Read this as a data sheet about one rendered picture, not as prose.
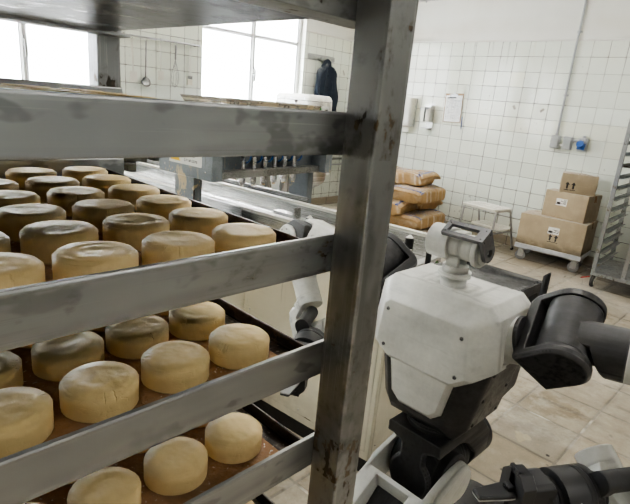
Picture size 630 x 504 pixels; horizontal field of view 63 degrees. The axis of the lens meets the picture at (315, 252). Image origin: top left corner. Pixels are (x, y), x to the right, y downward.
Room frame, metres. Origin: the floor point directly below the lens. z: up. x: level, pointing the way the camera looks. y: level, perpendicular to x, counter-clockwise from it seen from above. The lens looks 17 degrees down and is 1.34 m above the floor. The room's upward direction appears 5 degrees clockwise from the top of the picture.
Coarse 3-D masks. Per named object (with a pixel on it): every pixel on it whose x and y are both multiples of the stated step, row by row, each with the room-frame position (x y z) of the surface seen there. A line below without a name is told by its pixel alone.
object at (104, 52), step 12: (96, 36) 0.67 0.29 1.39; (108, 36) 0.68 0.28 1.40; (96, 48) 0.67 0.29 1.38; (108, 48) 0.68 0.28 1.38; (96, 60) 0.67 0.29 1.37; (108, 60) 0.68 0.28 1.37; (96, 72) 0.67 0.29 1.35; (108, 72) 0.68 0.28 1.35; (96, 84) 0.67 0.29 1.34; (108, 84) 0.68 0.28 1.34; (120, 84) 0.69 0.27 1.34
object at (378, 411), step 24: (408, 240) 1.78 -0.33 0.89; (264, 288) 1.93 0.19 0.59; (288, 288) 1.86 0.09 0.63; (264, 312) 1.93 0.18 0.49; (288, 312) 1.85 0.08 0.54; (384, 360) 1.60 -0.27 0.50; (312, 384) 1.76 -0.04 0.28; (384, 384) 1.62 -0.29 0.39; (264, 408) 1.95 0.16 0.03; (288, 408) 1.83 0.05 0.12; (312, 408) 1.75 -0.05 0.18; (384, 408) 1.64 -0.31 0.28; (312, 432) 1.78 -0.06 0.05; (384, 432) 1.66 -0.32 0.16; (360, 456) 1.60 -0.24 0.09
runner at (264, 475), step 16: (288, 448) 0.36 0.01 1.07; (304, 448) 0.37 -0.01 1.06; (256, 464) 0.33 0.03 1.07; (272, 464) 0.34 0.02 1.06; (288, 464) 0.36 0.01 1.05; (304, 464) 0.37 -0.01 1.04; (240, 480) 0.32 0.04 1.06; (256, 480) 0.33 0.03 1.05; (272, 480) 0.34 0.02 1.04; (208, 496) 0.30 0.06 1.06; (224, 496) 0.31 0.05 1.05; (240, 496) 0.32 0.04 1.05; (256, 496) 0.33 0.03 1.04
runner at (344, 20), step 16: (240, 0) 0.34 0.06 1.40; (256, 0) 0.33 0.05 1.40; (272, 0) 0.33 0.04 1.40; (288, 0) 0.33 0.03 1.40; (304, 0) 0.34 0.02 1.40; (320, 0) 0.35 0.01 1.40; (336, 0) 0.36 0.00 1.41; (352, 0) 0.37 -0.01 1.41; (304, 16) 0.38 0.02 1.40; (320, 16) 0.37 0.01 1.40; (336, 16) 0.36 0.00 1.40; (352, 16) 0.37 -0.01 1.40
